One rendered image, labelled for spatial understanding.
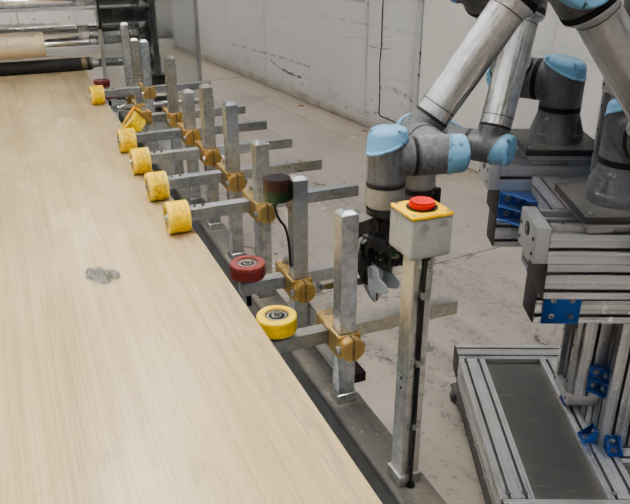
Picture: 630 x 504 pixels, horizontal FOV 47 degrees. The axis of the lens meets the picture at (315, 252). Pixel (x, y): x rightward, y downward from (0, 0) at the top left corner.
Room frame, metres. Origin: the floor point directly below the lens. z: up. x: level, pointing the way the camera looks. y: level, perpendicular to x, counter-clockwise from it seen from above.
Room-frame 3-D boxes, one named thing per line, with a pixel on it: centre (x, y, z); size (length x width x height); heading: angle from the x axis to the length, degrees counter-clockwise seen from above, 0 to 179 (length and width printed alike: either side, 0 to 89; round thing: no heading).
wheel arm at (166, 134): (2.45, 0.41, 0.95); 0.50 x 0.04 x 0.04; 113
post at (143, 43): (3.09, 0.72, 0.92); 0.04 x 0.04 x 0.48; 23
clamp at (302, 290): (1.49, 0.05, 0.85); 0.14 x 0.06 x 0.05; 23
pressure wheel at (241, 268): (1.47, 0.15, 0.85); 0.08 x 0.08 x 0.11
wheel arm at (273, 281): (1.54, -0.03, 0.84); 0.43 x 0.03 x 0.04; 113
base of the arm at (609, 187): (1.53, -0.69, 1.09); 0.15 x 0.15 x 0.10
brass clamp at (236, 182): (1.96, 0.24, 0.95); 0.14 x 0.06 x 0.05; 23
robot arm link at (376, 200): (1.29, -0.14, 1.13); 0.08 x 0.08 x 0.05
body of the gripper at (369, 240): (1.29, -0.14, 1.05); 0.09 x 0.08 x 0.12; 43
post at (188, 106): (2.40, 0.43, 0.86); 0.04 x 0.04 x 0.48; 23
